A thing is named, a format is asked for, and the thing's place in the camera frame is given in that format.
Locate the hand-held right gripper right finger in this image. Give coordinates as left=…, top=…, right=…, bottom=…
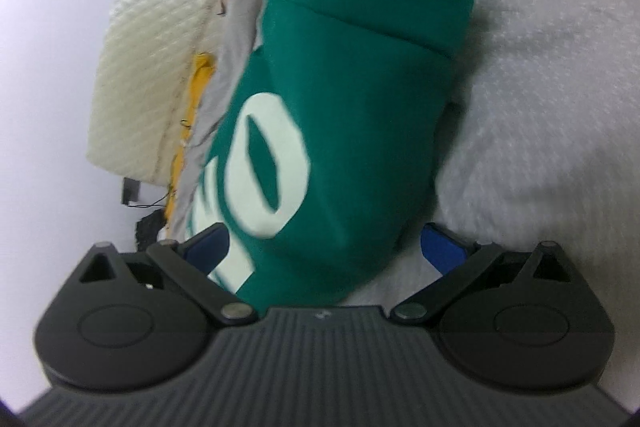
left=390, top=223, right=577, bottom=326

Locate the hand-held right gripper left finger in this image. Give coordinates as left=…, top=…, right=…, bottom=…
left=75, top=222, right=258, bottom=326

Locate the green sweatshirt with white print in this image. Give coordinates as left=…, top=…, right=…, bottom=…
left=187, top=0, right=475, bottom=308

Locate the black dark cloth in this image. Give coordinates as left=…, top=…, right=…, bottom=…
left=134, top=209, right=169, bottom=253

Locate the yellow cloth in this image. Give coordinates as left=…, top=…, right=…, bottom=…
left=162, top=52, right=217, bottom=229

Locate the grey textured bed sheet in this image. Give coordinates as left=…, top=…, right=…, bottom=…
left=172, top=0, right=640, bottom=408

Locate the cream quilted mattress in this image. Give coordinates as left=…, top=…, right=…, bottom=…
left=87, top=0, right=296, bottom=186

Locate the grey wall adapter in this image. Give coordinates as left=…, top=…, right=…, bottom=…
left=120, top=177, right=144, bottom=206

